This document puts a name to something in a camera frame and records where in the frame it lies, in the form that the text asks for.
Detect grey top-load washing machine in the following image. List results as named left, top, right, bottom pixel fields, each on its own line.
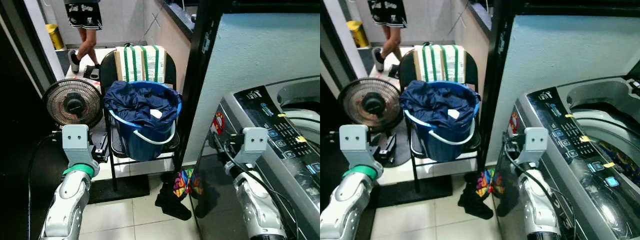
left=192, top=75, right=321, bottom=240
left=492, top=74, right=640, bottom=240

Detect colourful clothes in washer drum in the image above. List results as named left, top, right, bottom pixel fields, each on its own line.
left=597, top=140, right=640, bottom=187

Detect black floor mat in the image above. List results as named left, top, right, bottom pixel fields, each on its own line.
left=372, top=174, right=454, bottom=209
left=87, top=174, right=151, bottom=204

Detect black round electric fan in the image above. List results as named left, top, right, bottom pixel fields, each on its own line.
left=42, top=78, right=105, bottom=129
left=337, top=77, right=403, bottom=134

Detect navy blue garment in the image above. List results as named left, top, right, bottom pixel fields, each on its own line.
left=103, top=81, right=181, bottom=132
left=398, top=80, right=479, bottom=132

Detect black and colourful garment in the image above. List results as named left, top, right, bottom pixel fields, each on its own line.
left=457, top=167, right=504, bottom=221
left=154, top=168, right=204, bottom=221

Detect black folding chair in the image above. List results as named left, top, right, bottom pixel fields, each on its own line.
left=98, top=46, right=184, bottom=194
left=397, top=45, right=484, bottom=194

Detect white bag with green stripes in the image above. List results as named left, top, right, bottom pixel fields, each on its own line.
left=413, top=42, right=467, bottom=84
left=114, top=43, right=167, bottom=84

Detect beige cabinet with dark countertop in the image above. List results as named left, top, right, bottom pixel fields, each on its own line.
left=449, top=0, right=494, bottom=77
left=144, top=0, right=199, bottom=77

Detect yellow waste bin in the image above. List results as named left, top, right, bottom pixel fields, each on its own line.
left=45, top=23, right=65, bottom=51
left=346, top=20, right=370, bottom=49

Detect person in black shorts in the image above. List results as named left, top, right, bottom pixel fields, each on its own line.
left=63, top=0, right=104, bottom=75
left=367, top=0, right=409, bottom=73

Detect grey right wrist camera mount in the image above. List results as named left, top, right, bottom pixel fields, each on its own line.
left=230, top=127, right=270, bottom=166
left=514, top=127, right=550, bottom=166

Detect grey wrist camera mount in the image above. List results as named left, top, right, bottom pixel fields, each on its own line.
left=61, top=124, right=101, bottom=174
left=514, top=127, right=550, bottom=166
left=338, top=124, right=384, bottom=174
left=230, top=127, right=270, bottom=166

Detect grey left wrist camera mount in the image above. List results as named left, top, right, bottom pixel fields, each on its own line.
left=61, top=124, right=101, bottom=174
left=338, top=124, right=384, bottom=174

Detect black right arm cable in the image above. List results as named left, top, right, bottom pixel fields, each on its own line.
left=502, top=142, right=577, bottom=240
left=222, top=141, right=301, bottom=240

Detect blue plastic bucket white handle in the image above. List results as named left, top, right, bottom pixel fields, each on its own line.
left=403, top=80, right=480, bottom=163
left=107, top=81, right=183, bottom=162

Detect black metal door frame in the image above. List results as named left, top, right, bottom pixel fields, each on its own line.
left=477, top=0, right=640, bottom=172
left=179, top=0, right=321, bottom=174

